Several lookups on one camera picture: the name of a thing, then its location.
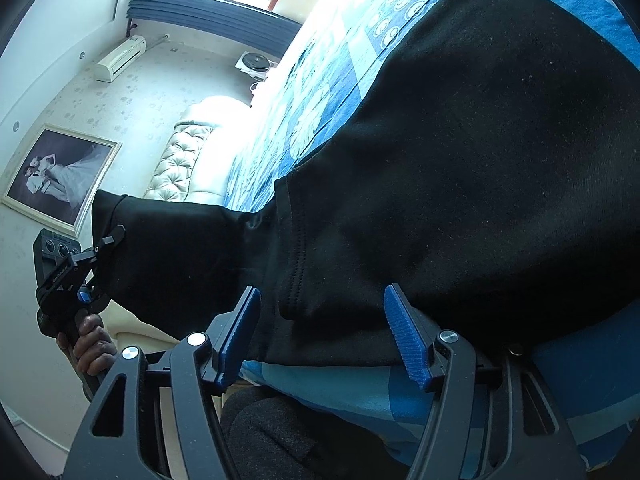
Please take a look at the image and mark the black pants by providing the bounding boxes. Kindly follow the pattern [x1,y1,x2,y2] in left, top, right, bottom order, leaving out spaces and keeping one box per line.
[92,0,639,366]

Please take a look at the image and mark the person's left hand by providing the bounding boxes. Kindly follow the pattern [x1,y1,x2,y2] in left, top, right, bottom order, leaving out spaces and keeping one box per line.
[56,314,117,377]

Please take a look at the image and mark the framed wedding photo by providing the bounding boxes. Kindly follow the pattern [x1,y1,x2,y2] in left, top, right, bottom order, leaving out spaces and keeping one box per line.
[1,125,120,238]

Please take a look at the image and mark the cream tufted leather headboard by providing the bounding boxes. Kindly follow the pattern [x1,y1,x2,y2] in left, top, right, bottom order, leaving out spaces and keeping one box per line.
[143,95,252,205]

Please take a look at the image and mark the dark trouser leg of person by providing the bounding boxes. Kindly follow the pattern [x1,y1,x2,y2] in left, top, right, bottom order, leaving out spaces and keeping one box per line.
[220,386,409,479]

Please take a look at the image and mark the white round desk fan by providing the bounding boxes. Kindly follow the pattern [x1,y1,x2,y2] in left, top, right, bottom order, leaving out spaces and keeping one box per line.
[235,51,278,81]

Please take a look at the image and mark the blue pleated curtain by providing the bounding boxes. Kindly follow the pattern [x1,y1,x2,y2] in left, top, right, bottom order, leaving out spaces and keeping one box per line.
[127,0,302,58]

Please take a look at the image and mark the blue patterned bed sheet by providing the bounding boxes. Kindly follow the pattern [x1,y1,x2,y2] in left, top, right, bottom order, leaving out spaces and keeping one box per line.
[224,0,639,470]

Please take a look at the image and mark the white wall air conditioner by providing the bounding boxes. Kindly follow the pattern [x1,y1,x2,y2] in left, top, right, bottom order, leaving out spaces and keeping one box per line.
[93,35,146,84]

